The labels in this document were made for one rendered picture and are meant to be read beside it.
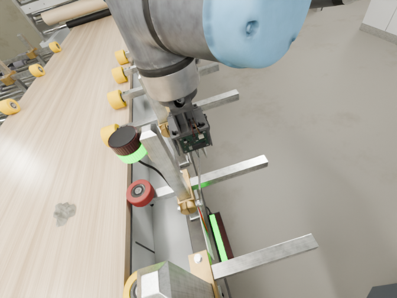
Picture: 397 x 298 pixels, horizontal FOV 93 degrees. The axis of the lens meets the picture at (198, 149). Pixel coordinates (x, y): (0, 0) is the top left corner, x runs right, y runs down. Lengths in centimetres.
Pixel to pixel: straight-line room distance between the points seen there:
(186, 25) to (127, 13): 9
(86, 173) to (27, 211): 21
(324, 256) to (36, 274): 135
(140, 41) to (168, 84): 6
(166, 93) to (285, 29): 17
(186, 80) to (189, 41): 10
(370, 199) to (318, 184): 30
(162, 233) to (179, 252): 11
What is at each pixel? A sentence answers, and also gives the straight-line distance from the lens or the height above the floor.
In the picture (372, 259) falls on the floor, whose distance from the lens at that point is 156.
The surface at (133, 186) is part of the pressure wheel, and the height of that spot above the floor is 90.
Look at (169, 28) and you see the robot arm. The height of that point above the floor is 132.
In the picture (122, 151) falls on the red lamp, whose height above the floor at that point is 114.
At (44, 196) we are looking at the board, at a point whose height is 90.
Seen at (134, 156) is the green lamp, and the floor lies 112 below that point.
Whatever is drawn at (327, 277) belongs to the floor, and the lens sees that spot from 145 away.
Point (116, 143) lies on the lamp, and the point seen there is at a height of 115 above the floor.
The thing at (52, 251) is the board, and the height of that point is 90.
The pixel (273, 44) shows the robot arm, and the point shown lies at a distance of 18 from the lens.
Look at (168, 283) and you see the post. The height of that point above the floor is 116.
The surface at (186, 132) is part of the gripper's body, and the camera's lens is 33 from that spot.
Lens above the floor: 138
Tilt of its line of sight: 49 degrees down
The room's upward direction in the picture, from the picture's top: 18 degrees counter-clockwise
